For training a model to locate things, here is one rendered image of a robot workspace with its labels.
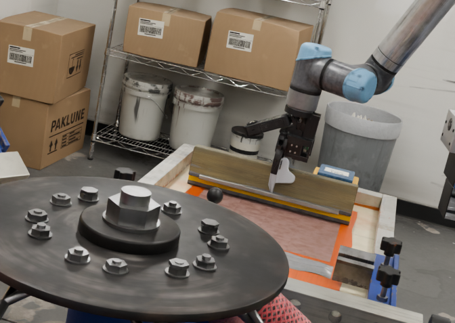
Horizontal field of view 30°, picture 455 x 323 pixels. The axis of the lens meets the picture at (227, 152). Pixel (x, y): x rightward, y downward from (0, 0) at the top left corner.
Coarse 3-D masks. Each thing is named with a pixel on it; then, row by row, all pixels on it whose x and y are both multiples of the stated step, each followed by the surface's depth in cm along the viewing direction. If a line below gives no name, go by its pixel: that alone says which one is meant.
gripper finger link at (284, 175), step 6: (282, 162) 197; (288, 162) 197; (282, 168) 198; (270, 174) 198; (282, 174) 198; (288, 174) 198; (270, 180) 198; (276, 180) 198; (282, 180) 198; (288, 180) 198; (294, 180) 198; (270, 186) 199
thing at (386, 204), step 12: (168, 156) 211; (180, 156) 214; (156, 168) 200; (168, 168) 202; (180, 168) 212; (144, 180) 190; (156, 180) 192; (168, 180) 202; (360, 192) 215; (372, 192) 217; (360, 204) 216; (372, 204) 215; (384, 204) 209; (384, 216) 200; (384, 228) 191; (372, 252) 183
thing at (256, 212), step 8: (192, 192) 200; (200, 192) 201; (224, 200) 199; (232, 200) 200; (240, 200) 201; (248, 200) 202; (232, 208) 195; (240, 208) 196; (248, 208) 197; (256, 208) 198; (264, 208) 200; (248, 216) 192; (256, 216) 193; (264, 216) 194
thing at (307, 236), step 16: (272, 208) 201; (272, 224) 190; (288, 224) 192; (304, 224) 194; (320, 224) 196; (336, 224) 198; (352, 224) 201; (288, 240) 182; (304, 240) 184; (320, 240) 186; (336, 240) 188; (304, 256) 175; (320, 256) 177; (336, 256) 179; (304, 272) 167; (336, 288) 162
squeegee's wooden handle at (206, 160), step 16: (192, 160) 203; (208, 160) 203; (224, 160) 202; (240, 160) 201; (256, 160) 201; (224, 176) 202; (240, 176) 202; (256, 176) 201; (304, 176) 199; (320, 176) 199; (288, 192) 200; (304, 192) 199; (320, 192) 198; (336, 192) 198; (352, 192) 197; (336, 208) 198; (352, 208) 197
